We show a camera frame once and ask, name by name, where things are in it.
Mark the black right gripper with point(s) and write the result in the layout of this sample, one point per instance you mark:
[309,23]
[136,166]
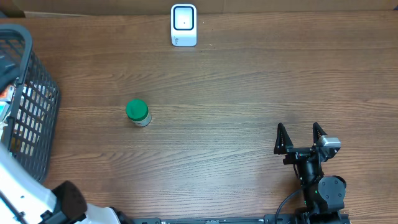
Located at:
[284,146]

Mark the green lid jar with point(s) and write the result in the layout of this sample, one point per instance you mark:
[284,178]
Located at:
[138,112]

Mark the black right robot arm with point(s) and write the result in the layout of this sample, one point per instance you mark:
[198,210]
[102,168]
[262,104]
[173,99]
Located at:
[323,195]

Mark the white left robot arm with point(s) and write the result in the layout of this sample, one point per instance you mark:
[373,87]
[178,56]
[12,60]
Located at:
[24,200]

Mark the white barcode scanner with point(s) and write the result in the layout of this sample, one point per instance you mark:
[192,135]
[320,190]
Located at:
[183,25]

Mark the dark plastic mesh basket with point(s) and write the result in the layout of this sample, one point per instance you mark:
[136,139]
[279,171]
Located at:
[28,118]

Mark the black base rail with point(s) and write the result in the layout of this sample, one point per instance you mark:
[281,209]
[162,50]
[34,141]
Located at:
[266,219]

